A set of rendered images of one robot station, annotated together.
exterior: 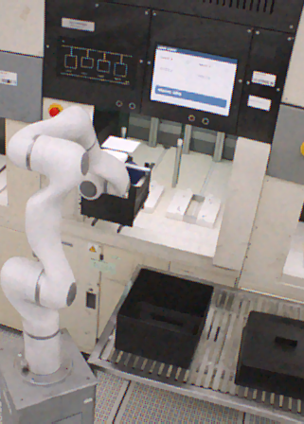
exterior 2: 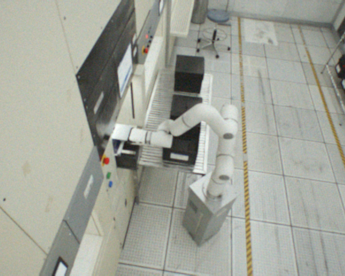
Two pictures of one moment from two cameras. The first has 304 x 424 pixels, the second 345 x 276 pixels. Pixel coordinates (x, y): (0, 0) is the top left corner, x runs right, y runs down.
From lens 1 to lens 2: 2.11 m
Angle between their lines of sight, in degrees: 70
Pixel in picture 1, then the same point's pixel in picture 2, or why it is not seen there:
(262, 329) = (181, 111)
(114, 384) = (142, 209)
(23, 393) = (232, 193)
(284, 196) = not seen: hidden behind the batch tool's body
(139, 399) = (149, 196)
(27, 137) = (233, 122)
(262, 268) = not seen: hidden behind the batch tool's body
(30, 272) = (230, 160)
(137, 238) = not seen: hidden behind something
